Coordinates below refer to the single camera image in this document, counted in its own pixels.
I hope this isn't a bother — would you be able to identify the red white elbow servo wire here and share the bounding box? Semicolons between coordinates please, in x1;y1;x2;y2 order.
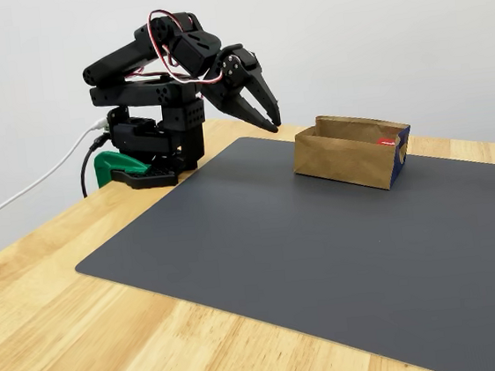
122;59;171;83

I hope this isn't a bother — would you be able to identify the brown paper box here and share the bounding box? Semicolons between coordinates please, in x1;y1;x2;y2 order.
287;106;417;201

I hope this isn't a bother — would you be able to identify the white cable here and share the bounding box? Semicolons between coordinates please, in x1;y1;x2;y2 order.
0;118;119;229

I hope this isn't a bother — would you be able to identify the black cable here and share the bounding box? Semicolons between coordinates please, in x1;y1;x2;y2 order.
75;132;119;198

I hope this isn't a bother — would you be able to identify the dark grey mat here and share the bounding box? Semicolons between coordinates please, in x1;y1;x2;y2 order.
62;110;495;371

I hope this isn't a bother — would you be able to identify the black controller board holder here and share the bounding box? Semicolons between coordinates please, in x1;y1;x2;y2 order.
105;103;133;135

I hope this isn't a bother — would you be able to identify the green table clamp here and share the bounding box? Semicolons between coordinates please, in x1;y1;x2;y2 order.
92;145;155;189

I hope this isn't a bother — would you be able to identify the red white wrist servo wire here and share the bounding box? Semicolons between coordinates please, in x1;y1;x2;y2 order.
147;4;227;91

